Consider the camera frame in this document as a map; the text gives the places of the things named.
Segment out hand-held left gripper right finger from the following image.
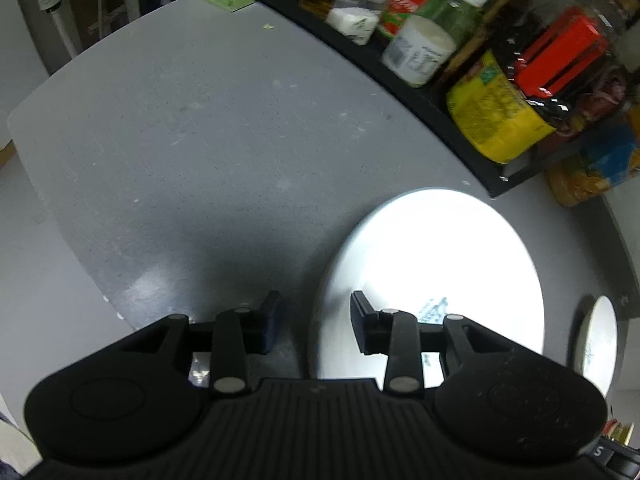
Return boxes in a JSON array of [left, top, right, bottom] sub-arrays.
[[350, 290, 512, 395]]

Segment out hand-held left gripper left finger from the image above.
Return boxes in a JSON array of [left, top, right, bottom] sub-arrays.
[[119, 290, 282, 397]]

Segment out small white deep plate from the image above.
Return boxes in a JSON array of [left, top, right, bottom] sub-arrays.
[[308, 187, 546, 392]]

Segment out large white deep plate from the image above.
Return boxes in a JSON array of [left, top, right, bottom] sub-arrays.
[[571, 294, 620, 397]]

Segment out black metal kitchen rack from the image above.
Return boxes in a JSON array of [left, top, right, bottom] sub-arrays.
[[254, 0, 640, 199]]

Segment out orange juice bottle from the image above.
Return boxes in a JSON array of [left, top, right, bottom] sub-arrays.
[[546, 122, 640, 209]]

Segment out small white jar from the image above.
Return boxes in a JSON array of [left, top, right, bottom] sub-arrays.
[[381, 14, 458, 88]]

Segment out red label sauce bottle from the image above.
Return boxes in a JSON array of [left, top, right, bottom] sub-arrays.
[[376, 0, 433, 42]]

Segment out white pipe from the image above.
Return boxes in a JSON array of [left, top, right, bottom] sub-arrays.
[[24, 0, 83, 58]]

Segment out oil bottle with red handle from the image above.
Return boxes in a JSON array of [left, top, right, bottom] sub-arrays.
[[444, 2, 637, 164]]

